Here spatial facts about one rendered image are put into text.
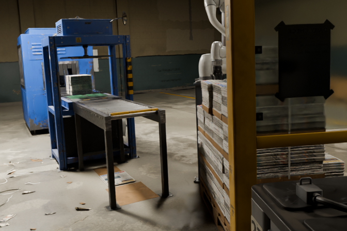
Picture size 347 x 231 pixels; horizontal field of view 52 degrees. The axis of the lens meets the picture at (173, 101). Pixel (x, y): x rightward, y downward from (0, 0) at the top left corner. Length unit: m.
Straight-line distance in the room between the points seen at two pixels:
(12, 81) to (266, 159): 10.34
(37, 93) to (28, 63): 0.53
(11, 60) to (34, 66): 5.15
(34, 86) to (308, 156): 5.30
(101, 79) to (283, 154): 10.52
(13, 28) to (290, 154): 10.49
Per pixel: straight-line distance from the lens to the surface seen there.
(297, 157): 1.87
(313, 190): 1.20
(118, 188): 3.60
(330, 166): 2.32
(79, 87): 5.01
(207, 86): 2.56
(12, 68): 11.62
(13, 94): 11.65
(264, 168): 1.82
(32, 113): 6.55
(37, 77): 6.51
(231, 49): 1.33
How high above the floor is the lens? 1.27
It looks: 7 degrees down
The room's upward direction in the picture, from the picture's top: 3 degrees counter-clockwise
